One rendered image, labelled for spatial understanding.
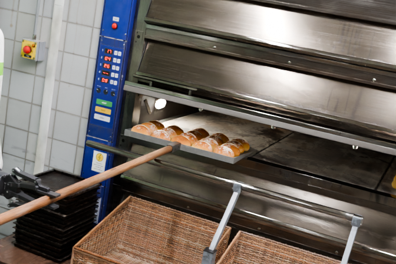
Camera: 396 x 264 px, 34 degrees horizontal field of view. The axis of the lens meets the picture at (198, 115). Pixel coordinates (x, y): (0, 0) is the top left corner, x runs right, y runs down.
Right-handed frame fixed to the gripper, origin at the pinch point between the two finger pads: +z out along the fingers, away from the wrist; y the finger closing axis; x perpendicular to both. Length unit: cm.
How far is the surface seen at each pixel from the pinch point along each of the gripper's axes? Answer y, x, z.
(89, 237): 46, -77, -25
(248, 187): 2, -76, 43
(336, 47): -57, -112, 59
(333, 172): 1, -131, 68
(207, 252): 24, -54, 38
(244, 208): 24, -112, 34
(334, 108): -31, -112, 64
